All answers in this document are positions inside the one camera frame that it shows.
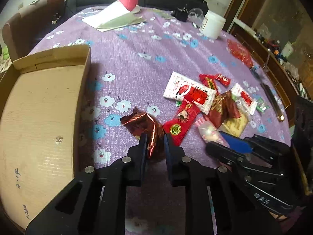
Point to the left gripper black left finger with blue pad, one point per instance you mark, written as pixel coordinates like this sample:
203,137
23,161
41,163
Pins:
94,201

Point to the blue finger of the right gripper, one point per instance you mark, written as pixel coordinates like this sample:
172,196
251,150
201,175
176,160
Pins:
237,144

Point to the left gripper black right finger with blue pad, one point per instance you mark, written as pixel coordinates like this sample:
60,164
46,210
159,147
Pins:
217,201

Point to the clear cream wafer packet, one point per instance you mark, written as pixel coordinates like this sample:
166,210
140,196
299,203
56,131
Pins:
234,126

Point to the pink white candy packet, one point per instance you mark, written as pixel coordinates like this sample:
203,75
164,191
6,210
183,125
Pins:
209,133

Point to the green candy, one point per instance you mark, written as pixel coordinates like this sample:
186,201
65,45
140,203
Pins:
261,105

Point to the red round-logo snack packet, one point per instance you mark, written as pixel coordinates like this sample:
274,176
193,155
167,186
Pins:
178,127

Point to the red brown chocolate bar wrapper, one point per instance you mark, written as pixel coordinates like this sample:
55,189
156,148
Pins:
208,80

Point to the white red large snack packet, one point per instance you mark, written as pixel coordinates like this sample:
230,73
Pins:
180,87

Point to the dark red foil snack bag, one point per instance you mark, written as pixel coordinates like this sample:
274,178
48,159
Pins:
139,122

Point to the small white red sachet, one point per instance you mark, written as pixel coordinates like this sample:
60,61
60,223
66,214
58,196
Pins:
239,95

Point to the small red candy packet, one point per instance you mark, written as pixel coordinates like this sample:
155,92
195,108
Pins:
225,81

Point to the dark knife on table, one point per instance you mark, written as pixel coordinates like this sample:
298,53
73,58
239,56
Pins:
279,115

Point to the wooden side cabinet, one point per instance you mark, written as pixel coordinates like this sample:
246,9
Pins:
278,34

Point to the red mesh bag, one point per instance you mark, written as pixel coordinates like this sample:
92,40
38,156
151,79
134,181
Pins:
240,52

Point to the purple floral tablecloth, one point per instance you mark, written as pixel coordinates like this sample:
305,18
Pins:
130,67

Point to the shallow cardboard box tray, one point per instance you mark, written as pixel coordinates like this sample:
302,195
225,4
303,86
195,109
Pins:
41,98

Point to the white plastic jar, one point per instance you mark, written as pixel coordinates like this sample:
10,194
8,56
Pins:
212,25

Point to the clear plastic cup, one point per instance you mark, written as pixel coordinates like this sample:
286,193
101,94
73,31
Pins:
196,16

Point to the black leather sofa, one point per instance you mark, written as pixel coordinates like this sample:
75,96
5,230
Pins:
72,7

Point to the white paper sheets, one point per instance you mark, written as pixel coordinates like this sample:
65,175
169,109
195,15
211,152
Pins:
113,17

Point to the brown armchair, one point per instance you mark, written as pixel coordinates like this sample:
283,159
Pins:
26,28

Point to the black small device with cables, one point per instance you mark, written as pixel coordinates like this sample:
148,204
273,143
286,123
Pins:
180,14

